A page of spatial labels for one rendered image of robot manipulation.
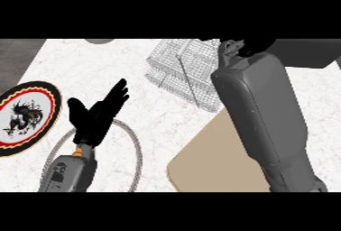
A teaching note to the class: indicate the round plate with dragon print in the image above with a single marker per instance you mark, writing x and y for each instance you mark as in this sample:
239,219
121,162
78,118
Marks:
24,117

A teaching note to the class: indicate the grey round object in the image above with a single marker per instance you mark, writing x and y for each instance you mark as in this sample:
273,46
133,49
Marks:
99,41

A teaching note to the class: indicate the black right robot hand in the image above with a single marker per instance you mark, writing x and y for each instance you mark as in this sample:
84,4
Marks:
252,45

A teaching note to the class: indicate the tan tray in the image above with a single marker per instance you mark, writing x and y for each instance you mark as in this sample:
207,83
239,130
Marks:
217,162

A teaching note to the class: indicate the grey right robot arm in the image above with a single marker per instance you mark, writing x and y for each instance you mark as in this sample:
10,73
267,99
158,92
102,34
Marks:
261,120

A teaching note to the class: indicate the dark grey appliance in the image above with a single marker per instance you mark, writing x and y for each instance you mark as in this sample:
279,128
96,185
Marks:
306,51

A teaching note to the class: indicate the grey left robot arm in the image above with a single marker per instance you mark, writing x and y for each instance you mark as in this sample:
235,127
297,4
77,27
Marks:
71,171

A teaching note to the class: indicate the dark grey panel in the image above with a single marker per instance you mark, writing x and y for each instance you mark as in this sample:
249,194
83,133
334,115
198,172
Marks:
15,57

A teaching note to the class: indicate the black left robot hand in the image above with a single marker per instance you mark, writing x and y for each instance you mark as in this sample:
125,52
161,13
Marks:
94,117

